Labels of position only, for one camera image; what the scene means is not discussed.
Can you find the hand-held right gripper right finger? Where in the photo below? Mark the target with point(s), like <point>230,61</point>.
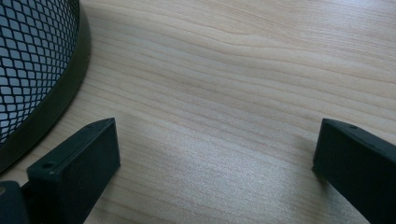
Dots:
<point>358,165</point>

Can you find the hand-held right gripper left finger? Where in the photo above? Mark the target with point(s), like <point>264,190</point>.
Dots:
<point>74,168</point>

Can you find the black mesh trash can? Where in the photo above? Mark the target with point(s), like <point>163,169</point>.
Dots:
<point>37,62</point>

